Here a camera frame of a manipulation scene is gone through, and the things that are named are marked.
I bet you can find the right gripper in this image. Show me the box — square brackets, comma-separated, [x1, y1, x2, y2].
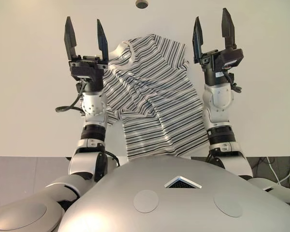
[191, 7, 238, 86]

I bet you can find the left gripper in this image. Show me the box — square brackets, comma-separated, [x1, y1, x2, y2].
[63, 16, 110, 93]

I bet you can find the striped T-shirt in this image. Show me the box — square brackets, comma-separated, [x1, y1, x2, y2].
[102, 34, 210, 162]

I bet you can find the robot body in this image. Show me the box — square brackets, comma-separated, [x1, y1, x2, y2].
[57, 156, 290, 232]

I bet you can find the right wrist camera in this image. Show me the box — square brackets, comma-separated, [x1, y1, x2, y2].
[217, 47, 244, 72]

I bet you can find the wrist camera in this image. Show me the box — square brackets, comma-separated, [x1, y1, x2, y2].
[71, 65, 105, 84]
[217, 47, 244, 72]

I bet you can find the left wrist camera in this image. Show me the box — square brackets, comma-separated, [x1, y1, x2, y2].
[71, 65, 105, 84]

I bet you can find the black cable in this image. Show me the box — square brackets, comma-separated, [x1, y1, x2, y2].
[223, 69, 243, 94]
[55, 81, 87, 117]

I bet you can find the white cable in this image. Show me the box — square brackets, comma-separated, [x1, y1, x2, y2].
[266, 156, 290, 186]

